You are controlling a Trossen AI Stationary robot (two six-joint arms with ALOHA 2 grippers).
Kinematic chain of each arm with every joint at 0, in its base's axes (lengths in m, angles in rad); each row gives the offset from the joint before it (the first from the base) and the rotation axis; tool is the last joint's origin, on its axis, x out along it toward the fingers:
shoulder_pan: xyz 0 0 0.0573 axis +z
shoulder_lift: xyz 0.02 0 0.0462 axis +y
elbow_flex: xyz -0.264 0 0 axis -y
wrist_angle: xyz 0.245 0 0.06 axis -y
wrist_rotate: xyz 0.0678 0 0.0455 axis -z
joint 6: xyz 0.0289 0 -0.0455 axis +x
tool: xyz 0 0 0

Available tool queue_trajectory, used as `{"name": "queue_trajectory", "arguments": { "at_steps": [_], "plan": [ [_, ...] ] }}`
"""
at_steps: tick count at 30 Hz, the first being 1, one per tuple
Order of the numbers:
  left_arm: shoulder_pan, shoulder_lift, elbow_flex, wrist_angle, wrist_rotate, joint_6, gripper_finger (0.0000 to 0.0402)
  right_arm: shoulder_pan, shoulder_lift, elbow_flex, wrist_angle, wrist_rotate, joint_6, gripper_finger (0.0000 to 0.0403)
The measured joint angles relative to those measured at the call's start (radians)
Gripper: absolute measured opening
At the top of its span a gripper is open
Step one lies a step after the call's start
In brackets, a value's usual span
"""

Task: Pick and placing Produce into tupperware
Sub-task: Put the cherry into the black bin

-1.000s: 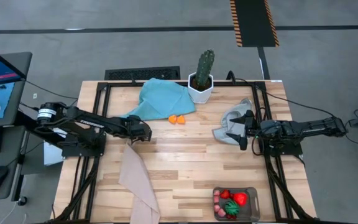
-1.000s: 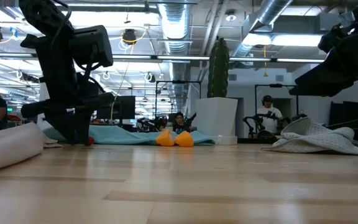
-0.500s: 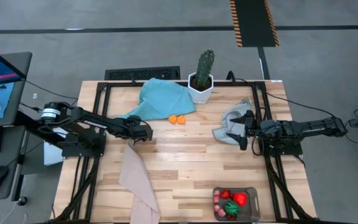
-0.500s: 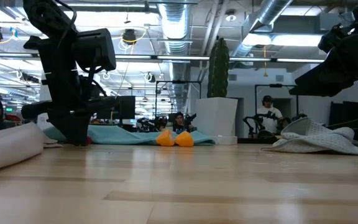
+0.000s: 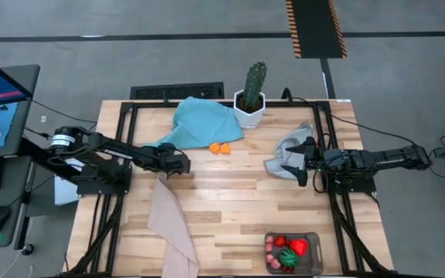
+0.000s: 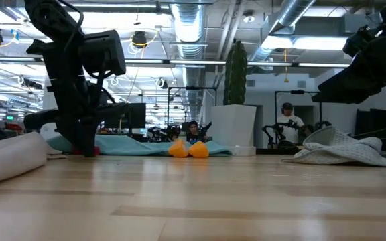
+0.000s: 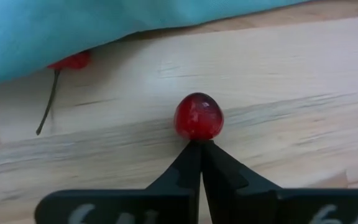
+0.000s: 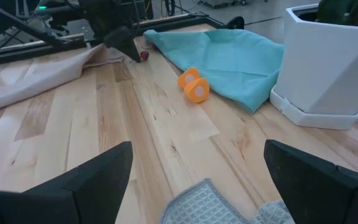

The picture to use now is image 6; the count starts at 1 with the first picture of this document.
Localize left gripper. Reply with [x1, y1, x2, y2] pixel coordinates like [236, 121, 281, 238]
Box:
[23, 39, 129, 158]

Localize orange toy fruit wedge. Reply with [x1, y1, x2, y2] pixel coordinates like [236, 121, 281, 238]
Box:
[188, 140, 210, 159]
[168, 139, 190, 159]

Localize black cabinet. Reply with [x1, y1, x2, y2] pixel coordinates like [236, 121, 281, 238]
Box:
[355, 108, 386, 153]

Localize teal cloth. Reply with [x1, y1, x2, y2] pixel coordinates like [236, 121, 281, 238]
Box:
[45, 134, 233, 157]

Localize black background monitor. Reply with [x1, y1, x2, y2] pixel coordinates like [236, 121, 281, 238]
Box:
[119, 102, 147, 135]

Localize grey waffle cloth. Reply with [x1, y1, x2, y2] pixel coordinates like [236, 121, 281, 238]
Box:
[281, 125, 386, 168]

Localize bright ceiling light panel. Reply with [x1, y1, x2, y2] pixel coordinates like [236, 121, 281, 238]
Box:
[261, 33, 350, 51]

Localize person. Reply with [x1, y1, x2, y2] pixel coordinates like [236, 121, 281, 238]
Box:
[185, 120, 211, 143]
[275, 102, 306, 145]

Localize beige cloth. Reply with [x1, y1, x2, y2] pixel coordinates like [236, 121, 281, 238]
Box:
[0, 131, 67, 188]

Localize green cactus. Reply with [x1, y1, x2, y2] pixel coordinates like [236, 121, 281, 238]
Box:
[222, 39, 249, 106]

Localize white hexagonal plant pot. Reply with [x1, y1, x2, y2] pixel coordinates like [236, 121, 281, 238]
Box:
[210, 104, 257, 157]

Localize long linear ceiling light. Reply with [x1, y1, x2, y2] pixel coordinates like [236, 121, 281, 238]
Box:
[0, 56, 350, 70]

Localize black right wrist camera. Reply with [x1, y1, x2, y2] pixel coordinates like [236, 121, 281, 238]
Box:
[342, 25, 381, 58]

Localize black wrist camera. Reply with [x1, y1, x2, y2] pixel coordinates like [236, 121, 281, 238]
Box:
[78, 29, 127, 77]
[342, 25, 381, 58]

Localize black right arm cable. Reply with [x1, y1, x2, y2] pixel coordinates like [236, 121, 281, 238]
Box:
[352, 118, 386, 138]

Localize black background rig frame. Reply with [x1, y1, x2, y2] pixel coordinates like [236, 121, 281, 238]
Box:
[167, 86, 218, 135]
[274, 89, 323, 135]

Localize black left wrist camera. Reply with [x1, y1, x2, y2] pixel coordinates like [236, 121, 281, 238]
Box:
[78, 29, 127, 77]

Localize silver spiral ceiling duct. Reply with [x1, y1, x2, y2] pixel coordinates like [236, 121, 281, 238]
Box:
[169, 0, 210, 123]
[248, 0, 316, 63]

